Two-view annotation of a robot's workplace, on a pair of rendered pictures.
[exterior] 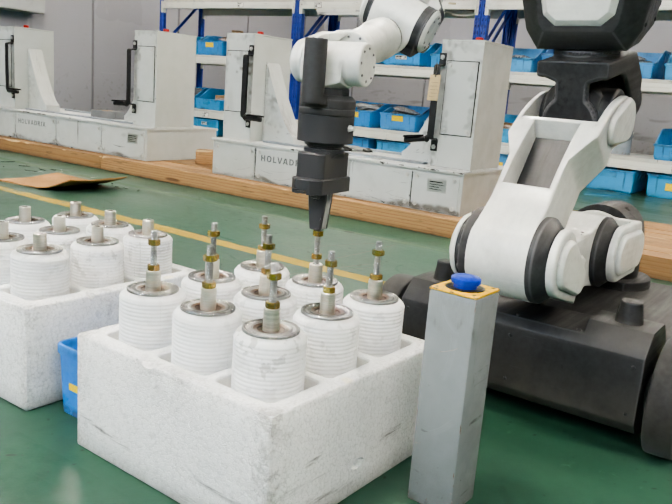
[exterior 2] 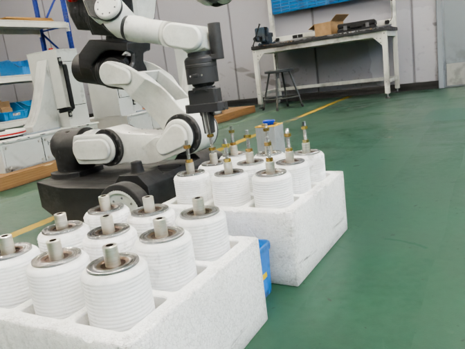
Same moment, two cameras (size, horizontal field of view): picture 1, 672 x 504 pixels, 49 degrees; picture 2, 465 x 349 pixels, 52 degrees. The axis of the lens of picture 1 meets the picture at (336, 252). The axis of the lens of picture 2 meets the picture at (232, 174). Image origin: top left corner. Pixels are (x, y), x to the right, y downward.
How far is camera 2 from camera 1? 1.84 m
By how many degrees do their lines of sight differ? 92
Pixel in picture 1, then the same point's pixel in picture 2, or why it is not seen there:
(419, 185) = not seen: outside the picture
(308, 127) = (215, 73)
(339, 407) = not seen: hidden behind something
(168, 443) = (326, 224)
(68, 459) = (317, 282)
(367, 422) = not seen: hidden behind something
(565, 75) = (137, 49)
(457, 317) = (281, 133)
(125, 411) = (313, 230)
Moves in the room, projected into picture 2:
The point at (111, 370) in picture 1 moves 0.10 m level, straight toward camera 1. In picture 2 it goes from (306, 215) to (340, 205)
